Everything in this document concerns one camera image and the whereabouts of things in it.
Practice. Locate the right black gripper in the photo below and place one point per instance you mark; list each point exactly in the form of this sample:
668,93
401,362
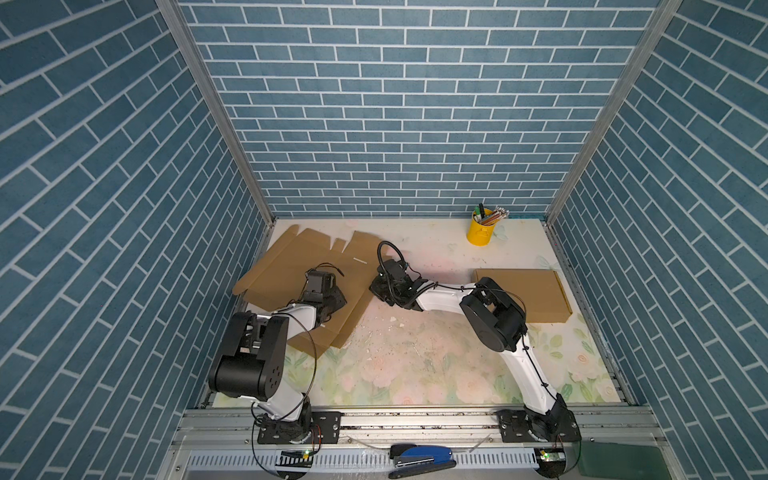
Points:
374,285

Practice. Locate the cardboard sheet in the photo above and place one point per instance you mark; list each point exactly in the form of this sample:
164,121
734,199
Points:
305,266

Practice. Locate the cardboard box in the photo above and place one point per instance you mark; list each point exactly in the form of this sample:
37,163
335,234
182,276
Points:
542,291

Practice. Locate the pens in cup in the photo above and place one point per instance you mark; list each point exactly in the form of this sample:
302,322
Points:
487,217

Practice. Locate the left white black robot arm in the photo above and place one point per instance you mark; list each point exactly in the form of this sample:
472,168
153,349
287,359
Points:
250,358

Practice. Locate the green box at front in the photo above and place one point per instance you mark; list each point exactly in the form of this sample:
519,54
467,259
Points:
621,461

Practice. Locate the blue black stapler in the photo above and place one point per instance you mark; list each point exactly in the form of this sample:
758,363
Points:
412,459

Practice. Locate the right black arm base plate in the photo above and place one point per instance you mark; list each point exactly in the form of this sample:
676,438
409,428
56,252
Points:
519,426

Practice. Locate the yellow pen cup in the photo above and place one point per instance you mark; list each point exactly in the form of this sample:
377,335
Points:
478,233

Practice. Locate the aluminium front rail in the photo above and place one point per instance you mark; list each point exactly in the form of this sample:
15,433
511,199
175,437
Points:
220,438

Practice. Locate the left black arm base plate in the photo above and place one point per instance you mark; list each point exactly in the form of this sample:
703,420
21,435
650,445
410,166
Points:
323,425

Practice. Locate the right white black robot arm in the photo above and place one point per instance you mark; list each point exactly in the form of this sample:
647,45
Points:
499,322

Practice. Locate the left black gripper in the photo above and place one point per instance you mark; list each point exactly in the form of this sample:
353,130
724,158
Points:
338,296

